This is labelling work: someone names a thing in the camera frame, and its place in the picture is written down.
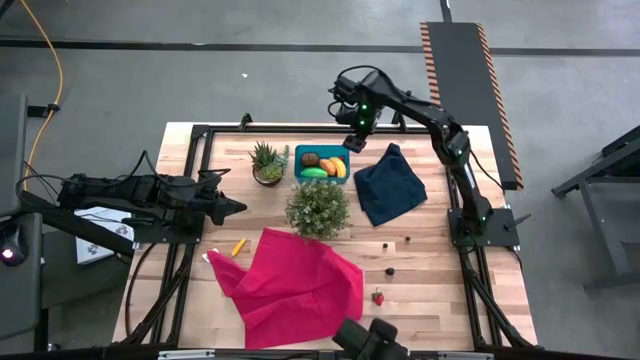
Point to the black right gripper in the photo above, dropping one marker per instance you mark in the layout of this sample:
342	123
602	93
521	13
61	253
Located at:
356	114

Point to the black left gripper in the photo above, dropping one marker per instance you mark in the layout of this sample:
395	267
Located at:
215	200

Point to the yellow toy banana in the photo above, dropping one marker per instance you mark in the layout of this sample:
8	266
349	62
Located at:
341	167

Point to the orange toy mandarin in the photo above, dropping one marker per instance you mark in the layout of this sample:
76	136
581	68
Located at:
328	167

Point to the small yellow toy pepper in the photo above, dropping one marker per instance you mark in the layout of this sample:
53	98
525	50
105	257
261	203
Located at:
238	247

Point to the brown toy kiwi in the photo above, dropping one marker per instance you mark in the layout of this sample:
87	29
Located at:
310	159

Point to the green toy cucumber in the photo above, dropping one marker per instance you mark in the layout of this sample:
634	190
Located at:
314	173

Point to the dark toy blackberry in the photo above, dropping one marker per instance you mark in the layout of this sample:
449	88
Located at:
389	271

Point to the red toy strawberry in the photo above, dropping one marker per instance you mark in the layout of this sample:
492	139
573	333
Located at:
378	299

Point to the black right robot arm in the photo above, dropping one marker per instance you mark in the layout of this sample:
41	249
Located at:
425	112

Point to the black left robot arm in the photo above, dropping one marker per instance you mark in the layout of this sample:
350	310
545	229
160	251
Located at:
140	192

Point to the teal plastic container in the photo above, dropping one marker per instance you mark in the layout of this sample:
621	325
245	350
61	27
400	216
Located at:
322	150

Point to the potted succulent plant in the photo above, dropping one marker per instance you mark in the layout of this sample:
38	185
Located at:
267	165

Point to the navy blue cloth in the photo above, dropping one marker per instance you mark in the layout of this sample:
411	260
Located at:
390	185

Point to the small white tag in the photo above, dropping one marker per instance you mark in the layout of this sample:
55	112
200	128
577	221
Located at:
206	256

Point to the bushy potted plant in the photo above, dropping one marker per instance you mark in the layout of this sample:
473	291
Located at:
317	210

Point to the red cloth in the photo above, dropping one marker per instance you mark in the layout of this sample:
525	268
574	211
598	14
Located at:
300	310

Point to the black striped floor mat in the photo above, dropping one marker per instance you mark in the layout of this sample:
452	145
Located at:
460	75

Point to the white printed box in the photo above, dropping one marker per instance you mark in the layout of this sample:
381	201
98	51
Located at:
100	250

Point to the black jointed device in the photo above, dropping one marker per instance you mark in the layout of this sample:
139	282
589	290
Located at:
365	340

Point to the dark grey workstation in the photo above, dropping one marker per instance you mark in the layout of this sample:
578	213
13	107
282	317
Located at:
15	150

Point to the black computer mouse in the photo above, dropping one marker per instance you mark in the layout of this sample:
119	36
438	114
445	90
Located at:
10	247

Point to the grey metal table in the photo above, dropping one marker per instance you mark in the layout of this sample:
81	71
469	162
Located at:
625	147

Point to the black aluminium table frame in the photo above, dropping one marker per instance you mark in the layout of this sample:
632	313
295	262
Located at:
280	129

